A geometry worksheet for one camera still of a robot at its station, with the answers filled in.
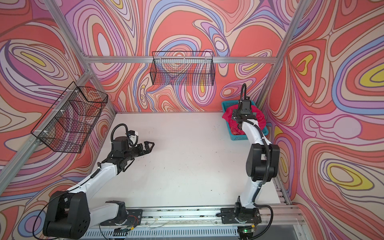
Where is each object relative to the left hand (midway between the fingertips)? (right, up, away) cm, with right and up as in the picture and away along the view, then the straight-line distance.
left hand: (151, 144), depth 86 cm
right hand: (+58, +17, +7) cm, 61 cm away
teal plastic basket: (+50, +28, +29) cm, 64 cm away
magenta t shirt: (+53, +9, +12) cm, 56 cm away
